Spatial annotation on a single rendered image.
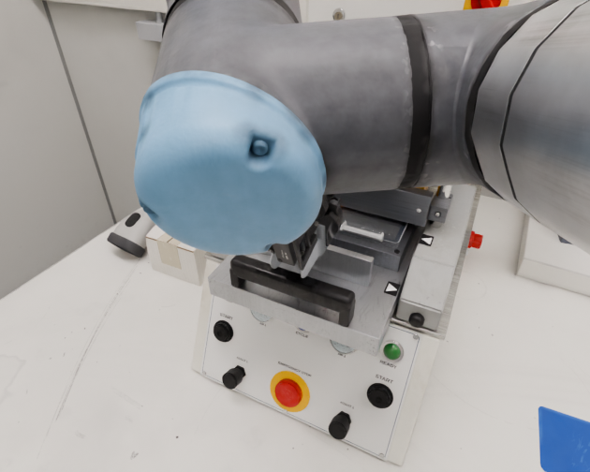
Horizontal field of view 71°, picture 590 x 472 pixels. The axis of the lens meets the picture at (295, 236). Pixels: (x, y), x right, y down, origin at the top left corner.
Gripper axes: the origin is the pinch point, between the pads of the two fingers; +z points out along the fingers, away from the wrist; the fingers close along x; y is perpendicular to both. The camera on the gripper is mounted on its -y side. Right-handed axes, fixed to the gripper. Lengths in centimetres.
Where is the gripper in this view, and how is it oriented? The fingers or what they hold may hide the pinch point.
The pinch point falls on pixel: (310, 249)
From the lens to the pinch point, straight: 50.0
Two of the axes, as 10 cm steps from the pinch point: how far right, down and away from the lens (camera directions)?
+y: -4.1, 7.8, -4.7
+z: 1.5, 5.6, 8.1
